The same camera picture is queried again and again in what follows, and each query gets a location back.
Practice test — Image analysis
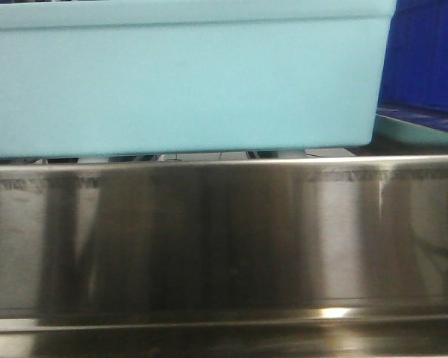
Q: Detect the light blue plastic bin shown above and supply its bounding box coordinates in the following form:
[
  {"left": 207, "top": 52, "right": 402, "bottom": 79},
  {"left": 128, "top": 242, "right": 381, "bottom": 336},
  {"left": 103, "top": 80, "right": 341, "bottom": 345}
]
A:
[{"left": 0, "top": 1, "right": 396, "bottom": 158}]

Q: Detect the dark blue plastic crate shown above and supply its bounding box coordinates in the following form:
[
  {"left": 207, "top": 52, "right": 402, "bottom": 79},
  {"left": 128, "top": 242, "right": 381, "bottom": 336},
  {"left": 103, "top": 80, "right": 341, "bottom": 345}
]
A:
[{"left": 379, "top": 1, "right": 448, "bottom": 132}]

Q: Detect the stainless steel shelf rail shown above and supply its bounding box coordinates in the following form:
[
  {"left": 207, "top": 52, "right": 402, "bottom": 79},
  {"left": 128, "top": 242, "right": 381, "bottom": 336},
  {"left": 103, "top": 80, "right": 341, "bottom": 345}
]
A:
[{"left": 0, "top": 155, "right": 448, "bottom": 357}]

